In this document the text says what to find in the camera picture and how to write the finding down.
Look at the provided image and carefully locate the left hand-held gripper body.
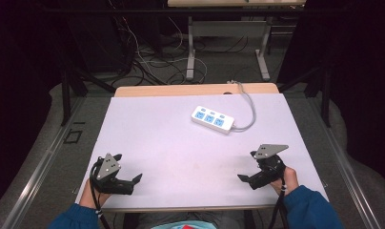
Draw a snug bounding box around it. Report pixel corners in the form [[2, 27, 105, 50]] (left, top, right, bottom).
[[94, 153, 135, 196]]

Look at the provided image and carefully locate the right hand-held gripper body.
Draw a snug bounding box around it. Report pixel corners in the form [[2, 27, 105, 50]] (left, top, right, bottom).
[[249, 143, 290, 191]]

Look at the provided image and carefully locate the person's right hand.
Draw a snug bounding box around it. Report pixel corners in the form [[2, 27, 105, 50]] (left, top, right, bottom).
[[271, 166, 300, 197]]

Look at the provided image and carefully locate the person's left hand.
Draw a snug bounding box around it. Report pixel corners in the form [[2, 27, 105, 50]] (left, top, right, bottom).
[[78, 186, 112, 210]]

